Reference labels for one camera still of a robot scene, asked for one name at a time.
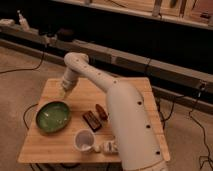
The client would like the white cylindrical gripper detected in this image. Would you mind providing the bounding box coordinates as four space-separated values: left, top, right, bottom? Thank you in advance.
61 68 79 99

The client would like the green ceramic bowl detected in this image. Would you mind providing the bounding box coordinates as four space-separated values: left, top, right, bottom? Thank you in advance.
36 101 71 134

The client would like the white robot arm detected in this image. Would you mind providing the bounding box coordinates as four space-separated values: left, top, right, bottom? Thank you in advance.
61 52 168 171

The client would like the dark brown chocolate bar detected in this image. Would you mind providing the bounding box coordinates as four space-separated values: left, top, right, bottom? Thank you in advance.
83 111 102 132

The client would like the small brown oval object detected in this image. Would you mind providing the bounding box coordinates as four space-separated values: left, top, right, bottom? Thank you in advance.
95 104 108 121

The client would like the white plastic cup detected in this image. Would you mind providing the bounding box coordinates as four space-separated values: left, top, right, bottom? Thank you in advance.
74 129 95 153

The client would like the black round device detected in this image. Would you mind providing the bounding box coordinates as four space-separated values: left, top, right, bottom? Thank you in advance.
56 28 75 42

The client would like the clear plastic bottle lying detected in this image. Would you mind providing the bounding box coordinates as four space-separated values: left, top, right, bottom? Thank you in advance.
94 140 118 155

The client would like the white spray bottle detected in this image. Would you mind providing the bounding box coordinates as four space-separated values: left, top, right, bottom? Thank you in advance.
17 11 30 31

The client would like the black floor cable left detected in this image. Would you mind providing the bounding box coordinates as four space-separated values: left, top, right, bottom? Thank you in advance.
0 46 47 75

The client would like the black cable under table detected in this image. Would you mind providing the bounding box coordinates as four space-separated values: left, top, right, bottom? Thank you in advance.
22 102 40 130

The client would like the black cable right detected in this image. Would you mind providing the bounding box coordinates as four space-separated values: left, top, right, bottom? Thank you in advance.
156 84 213 169

